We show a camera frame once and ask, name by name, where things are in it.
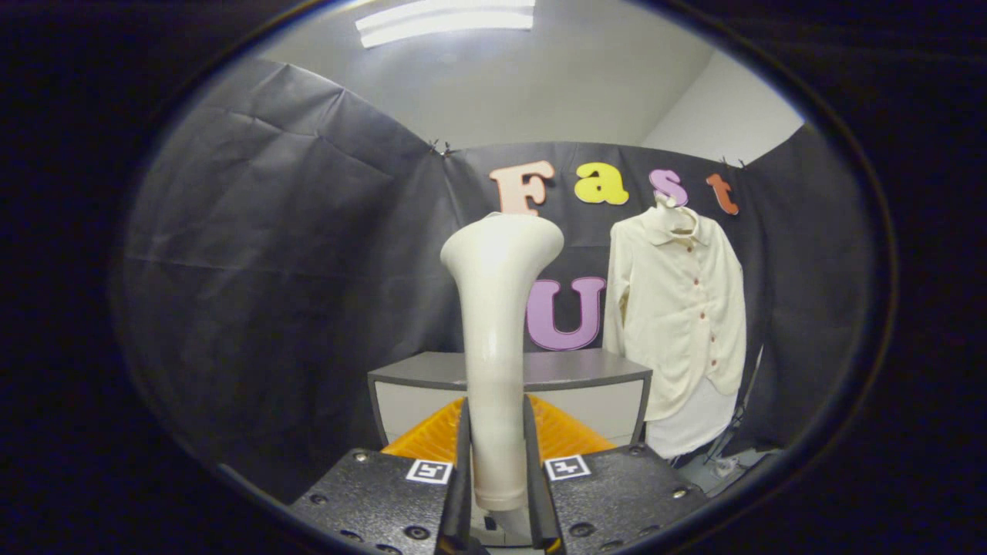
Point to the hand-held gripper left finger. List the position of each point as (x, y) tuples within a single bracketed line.
[(463, 493)]

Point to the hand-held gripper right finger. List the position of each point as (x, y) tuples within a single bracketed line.
[(534, 493)]

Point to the white thin garment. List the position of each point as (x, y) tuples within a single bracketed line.
[(690, 428)]

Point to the cream button shirt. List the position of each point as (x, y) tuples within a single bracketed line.
[(678, 324)]

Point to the white clothes hanger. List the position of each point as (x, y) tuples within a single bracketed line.
[(663, 202)]

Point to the grey cabinet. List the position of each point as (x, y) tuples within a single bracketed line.
[(586, 370)]

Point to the white power strip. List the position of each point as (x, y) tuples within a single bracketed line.
[(726, 466)]

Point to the thin white pole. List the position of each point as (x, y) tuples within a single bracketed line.
[(752, 378)]

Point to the black backdrop cloth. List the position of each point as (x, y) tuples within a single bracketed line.
[(270, 270)]

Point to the ceiling light panel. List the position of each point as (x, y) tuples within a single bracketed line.
[(443, 21)]

